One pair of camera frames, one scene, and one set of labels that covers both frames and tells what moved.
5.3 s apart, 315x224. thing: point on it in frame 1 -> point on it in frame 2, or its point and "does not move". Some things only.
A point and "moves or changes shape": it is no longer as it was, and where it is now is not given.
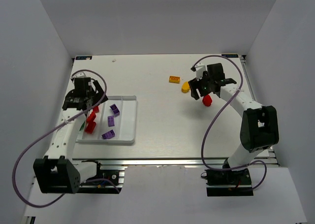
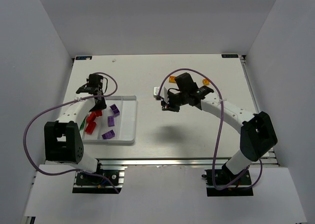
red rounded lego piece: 207,100 moves or changes shape
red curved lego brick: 90,120 does not move
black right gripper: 197,88 -> 171,105
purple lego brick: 110,121 does not move
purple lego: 109,135 does not move
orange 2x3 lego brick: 173,79 does not move
